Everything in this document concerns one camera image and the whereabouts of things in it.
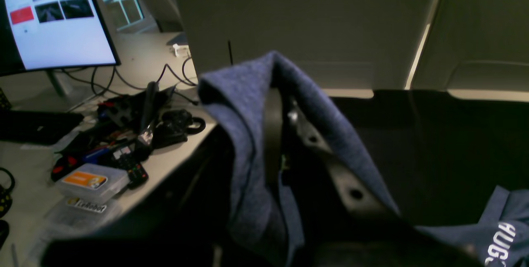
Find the black remote calculator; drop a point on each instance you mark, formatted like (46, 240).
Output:
(122, 157)

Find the black table cloth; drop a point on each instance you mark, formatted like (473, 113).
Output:
(453, 166)

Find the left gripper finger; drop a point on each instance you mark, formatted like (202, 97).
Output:
(280, 119)

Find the computer monitor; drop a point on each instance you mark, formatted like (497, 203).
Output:
(40, 35)

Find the clear box orange label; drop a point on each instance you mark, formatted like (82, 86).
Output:
(93, 183)

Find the light blue t-shirt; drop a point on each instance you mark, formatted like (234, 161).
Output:
(305, 191)

